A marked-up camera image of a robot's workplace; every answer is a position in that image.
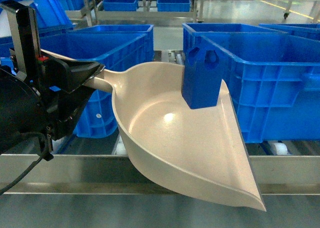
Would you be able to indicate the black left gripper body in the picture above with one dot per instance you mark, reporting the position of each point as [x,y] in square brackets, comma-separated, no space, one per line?
[44,96]

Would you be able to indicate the blue plastic block part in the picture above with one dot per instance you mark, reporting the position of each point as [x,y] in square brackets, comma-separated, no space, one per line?
[203,75]

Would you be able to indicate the beige plastic dustpan tray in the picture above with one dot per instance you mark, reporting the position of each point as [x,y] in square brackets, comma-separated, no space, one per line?
[198,153]

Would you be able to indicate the blue bin front left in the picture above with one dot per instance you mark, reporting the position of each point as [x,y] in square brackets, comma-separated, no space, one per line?
[97,119]

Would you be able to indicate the blue bin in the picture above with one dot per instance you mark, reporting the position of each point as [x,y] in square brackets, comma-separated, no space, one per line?
[97,119]
[193,31]
[274,83]
[104,36]

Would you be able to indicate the blue bin rear left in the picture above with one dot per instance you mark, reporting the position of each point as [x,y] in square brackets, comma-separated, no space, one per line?
[104,36]

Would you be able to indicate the blue bin rear right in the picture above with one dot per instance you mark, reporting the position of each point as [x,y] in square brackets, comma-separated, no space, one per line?
[193,31]

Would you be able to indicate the blue bin front right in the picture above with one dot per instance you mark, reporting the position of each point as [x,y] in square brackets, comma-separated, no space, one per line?
[274,83]

